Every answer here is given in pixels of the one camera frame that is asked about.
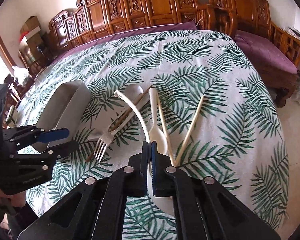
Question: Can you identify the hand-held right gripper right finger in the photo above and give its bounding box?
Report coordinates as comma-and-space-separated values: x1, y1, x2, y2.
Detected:
151, 141, 282, 240

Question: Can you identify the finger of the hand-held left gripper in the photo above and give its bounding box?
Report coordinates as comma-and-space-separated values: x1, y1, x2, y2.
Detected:
4, 127, 70, 151
11, 141, 79, 173

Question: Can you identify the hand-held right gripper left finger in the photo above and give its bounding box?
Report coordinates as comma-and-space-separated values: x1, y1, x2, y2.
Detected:
16, 141, 152, 240

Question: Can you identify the white plastic spoon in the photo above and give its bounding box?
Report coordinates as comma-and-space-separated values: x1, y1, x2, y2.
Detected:
149, 87, 171, 155

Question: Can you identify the grey metal tray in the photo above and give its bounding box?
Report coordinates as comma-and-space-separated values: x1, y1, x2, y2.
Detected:
36, 81, 90, 154

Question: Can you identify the metal fork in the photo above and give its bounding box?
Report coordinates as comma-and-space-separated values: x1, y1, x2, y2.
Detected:
93, 94, 153, 162

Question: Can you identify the beige chopstick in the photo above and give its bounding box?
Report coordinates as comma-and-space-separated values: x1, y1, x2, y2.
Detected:
157, 99, 175, 167
176, 95, 205, 166

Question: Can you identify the brown wooden chopstick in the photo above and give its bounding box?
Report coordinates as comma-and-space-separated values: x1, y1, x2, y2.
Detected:
86, 85, 153, 162
107, 89, 152, 133

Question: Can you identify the white curved-handle ladle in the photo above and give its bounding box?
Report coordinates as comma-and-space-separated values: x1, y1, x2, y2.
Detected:
113, 89, 176, 217

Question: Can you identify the metal spoon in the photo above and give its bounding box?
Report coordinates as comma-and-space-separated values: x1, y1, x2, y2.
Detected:
88, 83, 145, 142

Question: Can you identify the person's left hand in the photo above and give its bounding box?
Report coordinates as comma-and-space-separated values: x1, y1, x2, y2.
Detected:
0, 186, 25, 208

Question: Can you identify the cardboard box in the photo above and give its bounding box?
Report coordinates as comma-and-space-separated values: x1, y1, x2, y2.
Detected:
26, 34, 44, 55
20, 16, 40, 37

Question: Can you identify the leaf print tablecloth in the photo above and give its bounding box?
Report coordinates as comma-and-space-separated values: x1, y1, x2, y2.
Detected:
15, 30, 290, 240

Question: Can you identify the purple seat cushion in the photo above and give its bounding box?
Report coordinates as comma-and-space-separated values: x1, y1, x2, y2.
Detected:
234, 30, 298, 75
47, 21, 198, 65

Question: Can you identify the carved wooden sofa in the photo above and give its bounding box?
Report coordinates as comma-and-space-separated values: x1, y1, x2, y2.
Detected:
49, 0, 208, 53

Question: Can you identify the carved wooden armchair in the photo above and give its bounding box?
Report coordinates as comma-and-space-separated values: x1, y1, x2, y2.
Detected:
197, 0, 300, 108

